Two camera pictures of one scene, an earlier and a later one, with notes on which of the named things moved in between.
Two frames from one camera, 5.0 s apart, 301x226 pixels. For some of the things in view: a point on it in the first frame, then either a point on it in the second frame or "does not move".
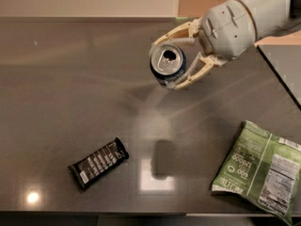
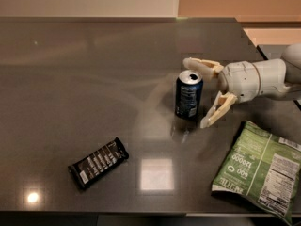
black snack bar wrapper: x=88 y=169 does not move
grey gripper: x=228 y=30 → x=239 y=80
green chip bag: x=264 y=167 does not move
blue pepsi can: x=167 y=62 → x=189 y=85
